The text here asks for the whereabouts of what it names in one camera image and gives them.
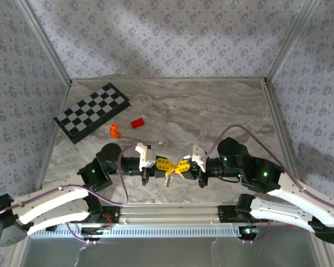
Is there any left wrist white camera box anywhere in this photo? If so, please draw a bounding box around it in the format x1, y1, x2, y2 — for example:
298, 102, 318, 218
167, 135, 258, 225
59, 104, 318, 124
135, 142, 156, 172

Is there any purple cable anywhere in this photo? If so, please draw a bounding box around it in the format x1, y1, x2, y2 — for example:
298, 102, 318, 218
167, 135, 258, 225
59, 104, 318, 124
0, 144, 139, 245
202, 124, 334, 245

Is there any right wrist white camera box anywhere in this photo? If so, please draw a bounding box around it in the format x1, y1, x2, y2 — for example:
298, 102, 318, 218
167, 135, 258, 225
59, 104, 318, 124
183, 144, 209, 172

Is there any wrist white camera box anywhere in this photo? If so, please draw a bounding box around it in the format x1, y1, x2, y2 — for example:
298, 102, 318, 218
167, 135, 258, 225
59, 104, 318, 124
183, 144, 209, 172
135, 142, 156, 172

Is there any small controller circuit board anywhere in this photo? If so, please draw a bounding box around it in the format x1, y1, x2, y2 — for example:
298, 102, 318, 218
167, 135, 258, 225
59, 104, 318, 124
81, 226, 112, 236
239, 226, 261, 236

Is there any grey metal sheet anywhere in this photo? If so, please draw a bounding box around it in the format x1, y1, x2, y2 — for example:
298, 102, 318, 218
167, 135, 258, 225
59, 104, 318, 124
19, 236, 323, 267

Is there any aluminium back rail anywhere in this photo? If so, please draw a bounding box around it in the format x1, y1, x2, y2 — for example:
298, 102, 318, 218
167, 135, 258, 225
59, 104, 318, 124
71, 77, 268, 83

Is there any long aluminium base rail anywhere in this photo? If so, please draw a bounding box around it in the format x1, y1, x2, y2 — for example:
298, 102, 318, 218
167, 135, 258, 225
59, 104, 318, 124
19, 202, 322, 225

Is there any black grey chessboard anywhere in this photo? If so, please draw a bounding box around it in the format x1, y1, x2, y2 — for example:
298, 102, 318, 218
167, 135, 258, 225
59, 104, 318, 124
53, 82, 131, 145

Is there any grey slotted cable duct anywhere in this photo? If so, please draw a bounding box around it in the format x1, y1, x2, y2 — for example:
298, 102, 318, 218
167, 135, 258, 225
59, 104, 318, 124
29, 224, 242, 239

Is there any aluminium frame post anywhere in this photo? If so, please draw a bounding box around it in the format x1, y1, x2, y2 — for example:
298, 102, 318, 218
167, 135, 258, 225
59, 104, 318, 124
266, 0, 321, 84
18, 0, 73, 86

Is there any aluminium side rail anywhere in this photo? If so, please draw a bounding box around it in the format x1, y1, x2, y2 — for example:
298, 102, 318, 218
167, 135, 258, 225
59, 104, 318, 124
263, 79, 315, 204
30, 80, 73, 205

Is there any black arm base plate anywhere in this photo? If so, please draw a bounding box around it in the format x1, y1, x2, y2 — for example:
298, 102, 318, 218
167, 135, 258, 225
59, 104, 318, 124
83, 205, 120, 224
217, 205, 269, 223

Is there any orange curved plastic piece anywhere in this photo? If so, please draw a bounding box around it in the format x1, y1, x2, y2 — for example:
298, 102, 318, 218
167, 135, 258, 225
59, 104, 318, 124
109, 123, 122, 139

